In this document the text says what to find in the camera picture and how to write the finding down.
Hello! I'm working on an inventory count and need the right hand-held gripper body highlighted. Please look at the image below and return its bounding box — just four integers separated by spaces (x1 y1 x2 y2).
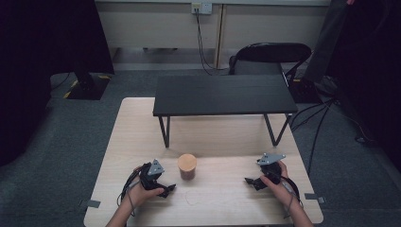
255 152 287 185

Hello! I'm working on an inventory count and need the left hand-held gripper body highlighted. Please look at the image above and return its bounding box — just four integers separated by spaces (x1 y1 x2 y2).
138 158 166 191

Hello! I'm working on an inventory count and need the brown jar with wooden lid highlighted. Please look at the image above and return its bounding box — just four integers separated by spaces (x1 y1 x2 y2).
177 153 199 182

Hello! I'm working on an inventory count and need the person's left hand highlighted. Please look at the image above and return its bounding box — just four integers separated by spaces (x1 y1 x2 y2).
124 166 166 210

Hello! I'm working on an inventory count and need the person's right hand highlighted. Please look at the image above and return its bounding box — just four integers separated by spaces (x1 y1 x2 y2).
259 160 299 208

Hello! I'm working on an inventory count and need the grey tape strip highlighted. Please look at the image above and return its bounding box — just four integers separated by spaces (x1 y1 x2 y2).
304 192 326 204
78 199 102 209

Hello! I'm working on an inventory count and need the black table-top shelf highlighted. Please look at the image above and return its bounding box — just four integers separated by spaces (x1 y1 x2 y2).
152 74 299 149

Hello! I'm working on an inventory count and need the black stand base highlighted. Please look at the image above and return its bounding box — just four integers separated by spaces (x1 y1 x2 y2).
63 71 112 101

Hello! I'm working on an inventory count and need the black folding chair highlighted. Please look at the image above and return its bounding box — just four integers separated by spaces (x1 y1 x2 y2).
228 42 313 87

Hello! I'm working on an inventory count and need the dark curtain with stand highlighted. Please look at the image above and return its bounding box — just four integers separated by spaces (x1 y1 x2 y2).
303 0 401 173

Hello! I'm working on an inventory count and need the black curtain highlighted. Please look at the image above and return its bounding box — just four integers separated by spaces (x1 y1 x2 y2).
0 0 115 168

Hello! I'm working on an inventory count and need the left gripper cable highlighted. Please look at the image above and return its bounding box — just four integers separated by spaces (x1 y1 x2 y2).
116 166 144 218

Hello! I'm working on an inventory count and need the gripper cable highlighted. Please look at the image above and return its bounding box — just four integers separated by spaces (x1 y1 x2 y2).
279 175 305 219
116 166 144 218

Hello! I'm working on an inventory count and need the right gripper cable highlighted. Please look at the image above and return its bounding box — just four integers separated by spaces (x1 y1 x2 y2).
279 175 305 219

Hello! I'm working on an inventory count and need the black floor cable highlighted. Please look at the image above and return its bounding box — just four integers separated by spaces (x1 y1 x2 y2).
288 97 339 178

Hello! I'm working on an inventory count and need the black wall cable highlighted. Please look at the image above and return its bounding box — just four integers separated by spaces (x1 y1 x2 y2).
194 9 229 77

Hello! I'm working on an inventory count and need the white wall socket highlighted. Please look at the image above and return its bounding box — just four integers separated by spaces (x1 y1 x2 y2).
190 2 213 15

